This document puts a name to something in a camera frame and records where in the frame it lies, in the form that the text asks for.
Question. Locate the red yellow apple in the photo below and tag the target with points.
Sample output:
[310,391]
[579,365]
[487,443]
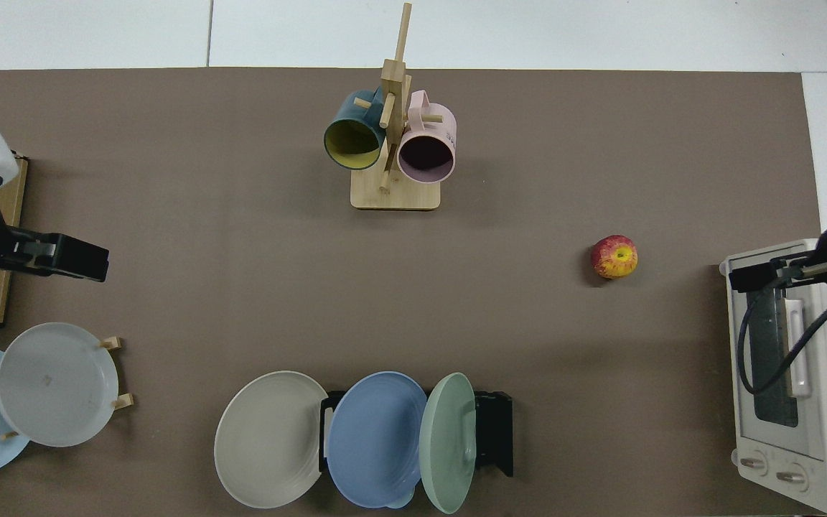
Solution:
[614,257]

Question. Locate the grey plate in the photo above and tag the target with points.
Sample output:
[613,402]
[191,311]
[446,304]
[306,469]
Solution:
[54,384]

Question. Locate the wooden plate rack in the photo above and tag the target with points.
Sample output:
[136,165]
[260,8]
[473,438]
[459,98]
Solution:
[113,343]

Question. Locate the beige plate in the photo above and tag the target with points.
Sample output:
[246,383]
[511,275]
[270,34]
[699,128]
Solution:
[270,438]

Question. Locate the black dish rack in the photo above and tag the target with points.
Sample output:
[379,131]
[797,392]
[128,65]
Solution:
[496,431]

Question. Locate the green plate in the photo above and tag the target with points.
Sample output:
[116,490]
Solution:
[446,445]

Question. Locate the pale toaster oven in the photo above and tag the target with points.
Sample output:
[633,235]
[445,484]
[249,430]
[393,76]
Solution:
[815,431]

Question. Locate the brown table cloth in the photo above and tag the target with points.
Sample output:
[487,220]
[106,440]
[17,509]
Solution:
[241,251]

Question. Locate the dark teal cup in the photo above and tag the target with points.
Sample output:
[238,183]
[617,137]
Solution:
[356,143]

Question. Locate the pink cup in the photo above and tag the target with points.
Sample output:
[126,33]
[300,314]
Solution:
[436,122]

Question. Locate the wooden cup stand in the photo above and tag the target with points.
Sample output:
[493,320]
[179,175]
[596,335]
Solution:
[395,197]

